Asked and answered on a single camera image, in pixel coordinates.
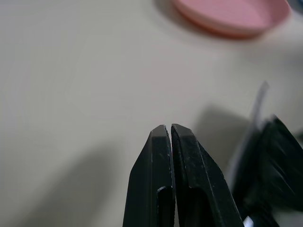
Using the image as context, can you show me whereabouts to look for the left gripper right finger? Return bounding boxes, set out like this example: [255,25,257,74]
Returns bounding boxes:
[170,123,245,227]

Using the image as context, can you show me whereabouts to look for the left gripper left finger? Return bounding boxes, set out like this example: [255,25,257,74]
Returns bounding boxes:
[122,124,177,227]

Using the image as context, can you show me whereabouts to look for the pink plate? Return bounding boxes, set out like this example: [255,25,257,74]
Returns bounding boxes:
[169,0,292,40]

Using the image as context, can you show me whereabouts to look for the black sunglasses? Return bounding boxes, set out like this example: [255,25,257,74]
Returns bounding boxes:
[231,81,303,227]

